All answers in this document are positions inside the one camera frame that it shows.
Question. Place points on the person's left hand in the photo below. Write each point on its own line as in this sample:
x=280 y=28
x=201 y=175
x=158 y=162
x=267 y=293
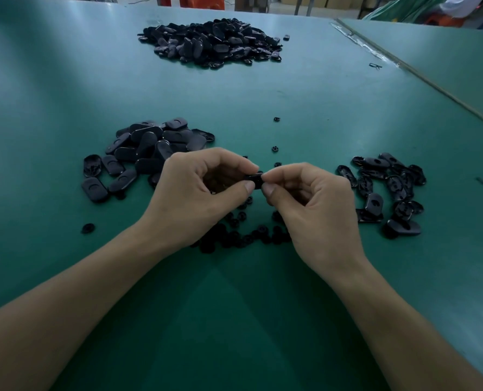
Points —
x=184 y=203

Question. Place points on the person's right hand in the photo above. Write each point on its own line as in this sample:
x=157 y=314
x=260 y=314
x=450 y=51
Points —
x=323 y=224

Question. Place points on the pile of small black buttons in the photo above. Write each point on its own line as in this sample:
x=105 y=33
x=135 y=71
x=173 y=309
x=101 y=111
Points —
x=237 y=233

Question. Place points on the pile of black oval shells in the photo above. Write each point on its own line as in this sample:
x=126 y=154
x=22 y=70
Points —
x=386 y=193

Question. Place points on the person's left forearm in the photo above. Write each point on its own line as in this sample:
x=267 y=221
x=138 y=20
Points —
x=62 y=321

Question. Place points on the person's right forearm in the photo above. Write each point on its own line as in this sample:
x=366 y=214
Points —
x=416 y=342

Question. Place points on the small black plastic scrap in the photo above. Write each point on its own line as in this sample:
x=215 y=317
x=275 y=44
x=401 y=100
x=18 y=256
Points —
x=375 y=65

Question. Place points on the red plastic stool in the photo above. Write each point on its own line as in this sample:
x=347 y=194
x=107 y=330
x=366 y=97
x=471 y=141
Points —
x=165 y=0
x=445 y=18
x=202 y=1

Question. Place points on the small open cardboard box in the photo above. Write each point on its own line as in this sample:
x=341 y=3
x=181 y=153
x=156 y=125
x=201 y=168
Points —
x=252 y=2

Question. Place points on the green striped bag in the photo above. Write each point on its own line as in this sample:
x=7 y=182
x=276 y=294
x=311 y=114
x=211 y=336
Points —
x=406 y=7

